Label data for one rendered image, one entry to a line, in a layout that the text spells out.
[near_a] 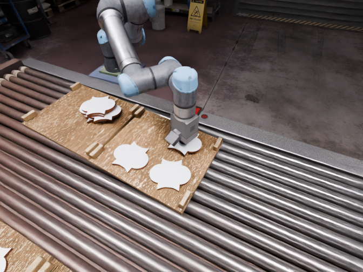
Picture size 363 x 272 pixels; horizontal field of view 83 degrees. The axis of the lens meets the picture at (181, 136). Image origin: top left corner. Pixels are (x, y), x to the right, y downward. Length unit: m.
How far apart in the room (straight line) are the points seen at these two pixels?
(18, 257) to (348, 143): 2.62
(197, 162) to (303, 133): 1.86
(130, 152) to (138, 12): 0.56
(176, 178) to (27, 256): 0.47
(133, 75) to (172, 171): 0.35
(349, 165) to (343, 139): 1.66
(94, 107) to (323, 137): 2.22
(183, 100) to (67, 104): 0.68
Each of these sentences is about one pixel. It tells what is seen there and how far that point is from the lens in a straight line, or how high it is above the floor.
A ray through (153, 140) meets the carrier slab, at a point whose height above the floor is 0.94.
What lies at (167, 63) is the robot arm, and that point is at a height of 1.24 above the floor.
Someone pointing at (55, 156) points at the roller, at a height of 0.92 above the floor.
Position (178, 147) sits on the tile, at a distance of 0.80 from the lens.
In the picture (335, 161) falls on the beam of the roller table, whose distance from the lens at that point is 1.01.
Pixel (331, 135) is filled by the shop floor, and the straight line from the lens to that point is 2.66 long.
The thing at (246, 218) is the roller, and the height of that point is 0.92.
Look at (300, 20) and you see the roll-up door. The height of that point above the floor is 0.07.
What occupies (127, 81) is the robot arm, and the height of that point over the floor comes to 1.22.
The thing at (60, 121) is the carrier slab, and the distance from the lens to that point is 1.08.
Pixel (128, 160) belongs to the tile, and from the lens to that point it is 0.80.
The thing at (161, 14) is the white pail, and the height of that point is 0.27.
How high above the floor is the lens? 1.58
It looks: 48 degrees down
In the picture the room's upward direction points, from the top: straight up
